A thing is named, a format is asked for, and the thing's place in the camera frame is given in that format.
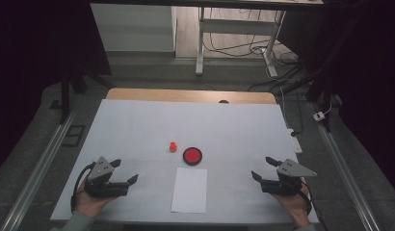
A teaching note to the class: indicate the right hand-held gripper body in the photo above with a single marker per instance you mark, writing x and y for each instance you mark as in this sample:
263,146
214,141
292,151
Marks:
292,170

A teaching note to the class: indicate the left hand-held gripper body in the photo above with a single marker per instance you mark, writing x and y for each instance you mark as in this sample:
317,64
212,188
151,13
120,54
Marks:
100,170

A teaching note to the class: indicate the small orange stamp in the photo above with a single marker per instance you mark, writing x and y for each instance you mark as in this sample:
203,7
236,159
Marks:
173,147

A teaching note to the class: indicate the white paper sheet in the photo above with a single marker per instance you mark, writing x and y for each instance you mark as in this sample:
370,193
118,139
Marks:
189,191

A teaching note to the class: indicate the round red ink pad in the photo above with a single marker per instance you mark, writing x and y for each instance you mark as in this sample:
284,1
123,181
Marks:
192,156

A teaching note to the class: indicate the person's left hand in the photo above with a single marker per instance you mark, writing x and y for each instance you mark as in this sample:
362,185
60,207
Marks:
89,205

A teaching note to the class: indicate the person's right hand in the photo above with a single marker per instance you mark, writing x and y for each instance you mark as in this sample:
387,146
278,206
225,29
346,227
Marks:
296,208

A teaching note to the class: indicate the white power strip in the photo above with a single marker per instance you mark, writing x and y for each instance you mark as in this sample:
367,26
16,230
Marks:
295,142

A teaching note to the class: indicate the black floor socket plate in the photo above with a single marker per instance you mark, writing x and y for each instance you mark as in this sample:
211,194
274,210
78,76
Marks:
73,135

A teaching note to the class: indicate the small white adapter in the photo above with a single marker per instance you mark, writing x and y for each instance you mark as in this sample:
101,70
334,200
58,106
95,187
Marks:
319,116

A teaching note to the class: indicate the dark round table grommet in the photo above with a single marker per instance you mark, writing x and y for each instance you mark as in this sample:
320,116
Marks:
223,101

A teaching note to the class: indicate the white table cover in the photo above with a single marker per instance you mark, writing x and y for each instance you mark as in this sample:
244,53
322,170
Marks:
192,125

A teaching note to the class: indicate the black stand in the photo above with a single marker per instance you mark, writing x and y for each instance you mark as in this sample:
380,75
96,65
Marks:
65,93
324,80

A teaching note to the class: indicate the wooden table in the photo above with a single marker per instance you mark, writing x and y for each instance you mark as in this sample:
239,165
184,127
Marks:
186,95

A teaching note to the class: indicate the white cabinet panel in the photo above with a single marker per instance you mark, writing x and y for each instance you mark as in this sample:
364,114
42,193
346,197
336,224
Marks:
131,29

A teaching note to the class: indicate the white-legged desk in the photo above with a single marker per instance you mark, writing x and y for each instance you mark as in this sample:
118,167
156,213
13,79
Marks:
237,27

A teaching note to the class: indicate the metal floor rail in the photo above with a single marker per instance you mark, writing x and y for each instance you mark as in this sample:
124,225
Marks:
343,173
35,176

